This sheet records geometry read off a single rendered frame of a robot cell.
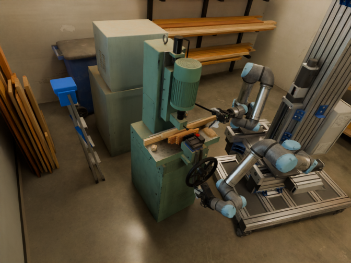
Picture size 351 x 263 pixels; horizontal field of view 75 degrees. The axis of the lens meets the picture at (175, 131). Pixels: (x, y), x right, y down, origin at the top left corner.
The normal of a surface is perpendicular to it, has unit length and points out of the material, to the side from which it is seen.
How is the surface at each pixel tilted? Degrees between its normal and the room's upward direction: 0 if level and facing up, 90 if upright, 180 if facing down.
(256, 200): 0
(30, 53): 90
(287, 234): 1
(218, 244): 0
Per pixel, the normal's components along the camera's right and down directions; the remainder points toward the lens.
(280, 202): 0.11, -0.76
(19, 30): 0.50, 0.60
